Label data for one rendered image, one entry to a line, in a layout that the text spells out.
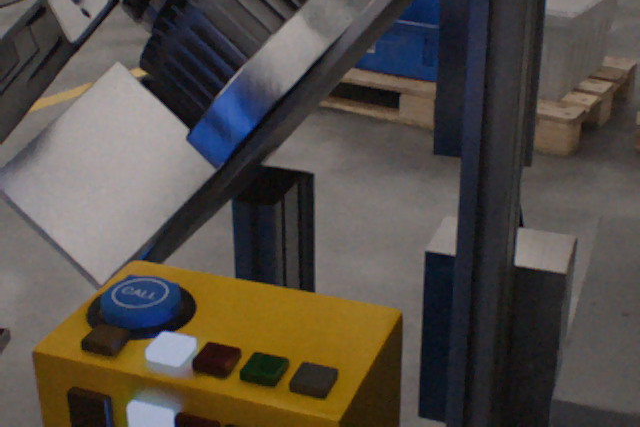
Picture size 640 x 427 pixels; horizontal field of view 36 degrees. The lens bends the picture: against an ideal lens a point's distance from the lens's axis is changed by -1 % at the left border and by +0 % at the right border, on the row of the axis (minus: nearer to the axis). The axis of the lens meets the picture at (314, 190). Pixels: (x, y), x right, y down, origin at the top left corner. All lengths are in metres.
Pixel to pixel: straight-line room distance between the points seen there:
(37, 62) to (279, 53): 0.28
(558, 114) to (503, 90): 2.68
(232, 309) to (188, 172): 0.36
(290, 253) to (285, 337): 0.58
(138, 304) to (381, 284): 2.20
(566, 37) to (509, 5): 2.72
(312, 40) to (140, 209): 0.20
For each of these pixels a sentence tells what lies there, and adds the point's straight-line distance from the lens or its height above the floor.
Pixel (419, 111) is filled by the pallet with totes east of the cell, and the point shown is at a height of 0.06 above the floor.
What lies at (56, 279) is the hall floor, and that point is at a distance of 2.81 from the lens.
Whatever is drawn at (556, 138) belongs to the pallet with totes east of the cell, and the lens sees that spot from 3.56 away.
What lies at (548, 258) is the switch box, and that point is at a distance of 1.07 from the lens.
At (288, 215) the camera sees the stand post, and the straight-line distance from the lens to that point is 1.04.
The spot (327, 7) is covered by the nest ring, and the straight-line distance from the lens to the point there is 0.82.
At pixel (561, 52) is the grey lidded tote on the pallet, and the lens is 3.60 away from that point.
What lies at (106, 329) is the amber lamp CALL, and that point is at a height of 1.08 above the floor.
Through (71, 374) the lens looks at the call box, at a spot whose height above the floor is 1.06.
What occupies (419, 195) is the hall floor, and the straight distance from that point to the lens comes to 3.20.
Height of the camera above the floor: 1.34
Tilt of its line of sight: 24 degrees down
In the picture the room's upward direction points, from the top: 1 degrees counter-clockwise
